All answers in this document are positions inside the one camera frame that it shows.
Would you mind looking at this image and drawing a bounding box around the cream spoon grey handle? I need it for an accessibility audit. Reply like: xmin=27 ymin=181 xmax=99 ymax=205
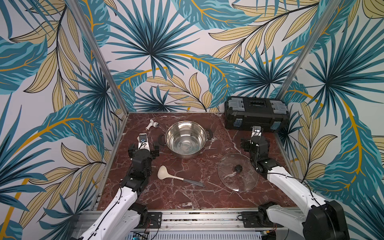
xmin=158 ymin=166 xmax=206 ymax=188

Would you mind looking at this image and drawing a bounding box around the glass pot lid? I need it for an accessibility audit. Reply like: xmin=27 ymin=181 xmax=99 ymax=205
xmin=217 ymin=153 xmax=259 ymax=193

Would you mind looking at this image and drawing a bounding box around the stainless steel pot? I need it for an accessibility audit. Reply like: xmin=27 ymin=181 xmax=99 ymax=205
xmin=158 ymin=121 xmax=213 ymax=159

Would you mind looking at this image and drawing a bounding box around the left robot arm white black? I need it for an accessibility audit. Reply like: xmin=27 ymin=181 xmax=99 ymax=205
xmin=78 ymin=144 xmax=160 ymax=240

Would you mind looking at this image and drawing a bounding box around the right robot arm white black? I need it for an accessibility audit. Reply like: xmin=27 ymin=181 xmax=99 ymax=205
xmin=241 ymin=136 xmax=350 ymax=240

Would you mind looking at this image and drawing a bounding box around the white pipe fitting far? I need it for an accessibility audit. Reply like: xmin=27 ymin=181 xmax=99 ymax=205
xmin=146 ymin=119 xmax=159 ymax=131

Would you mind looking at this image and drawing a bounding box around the black plastic toolbox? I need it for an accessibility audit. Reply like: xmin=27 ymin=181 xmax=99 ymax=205
xmin=225 ymin=96 xmax=289 ymax=133

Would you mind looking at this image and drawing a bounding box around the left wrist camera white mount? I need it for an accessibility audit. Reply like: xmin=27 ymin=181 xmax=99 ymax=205
xmin=138 ymin=133 xmax=150 ymax=151

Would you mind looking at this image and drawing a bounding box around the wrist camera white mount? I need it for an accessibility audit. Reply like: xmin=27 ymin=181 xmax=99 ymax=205
xmin=251 ymin=126 xmax=263 ymax=138
xmin=138 ymin=133 xmax=150 ymax=151

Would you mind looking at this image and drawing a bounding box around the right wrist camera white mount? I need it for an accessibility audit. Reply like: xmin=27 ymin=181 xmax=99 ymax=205
xmin=251 ymin=126 xmax=263 ymax=138

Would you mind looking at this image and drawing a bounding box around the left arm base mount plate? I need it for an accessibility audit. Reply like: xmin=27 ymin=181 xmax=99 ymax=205
xmin=144 ymin=212 xmax=163 ymax=229

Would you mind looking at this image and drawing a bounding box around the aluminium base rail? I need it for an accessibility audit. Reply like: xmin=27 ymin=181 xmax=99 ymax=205
xmin=70 ymin=208 xmax=332 ymax=240

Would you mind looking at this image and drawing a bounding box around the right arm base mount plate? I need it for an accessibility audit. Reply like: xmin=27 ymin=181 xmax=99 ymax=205
xmin=237 ymin=212 xmax=264 ymax=228

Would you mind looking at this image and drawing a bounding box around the left aluminium corner post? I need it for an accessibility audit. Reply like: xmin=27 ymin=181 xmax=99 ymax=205
xmin=67 ymin=0 xmax=129 ymax=117

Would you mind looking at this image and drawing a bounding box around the aluminium corner post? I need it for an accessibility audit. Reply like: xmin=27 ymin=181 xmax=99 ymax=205
xmin=276 ymin=0 xmax=341 ymax=100
xmin=67 ymin=0 xmax=129 ymax=117

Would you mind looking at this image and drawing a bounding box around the right aluminium corner post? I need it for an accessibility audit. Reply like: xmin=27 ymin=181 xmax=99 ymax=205
xmin=276 ymin=0 xmax=341 ymax=100

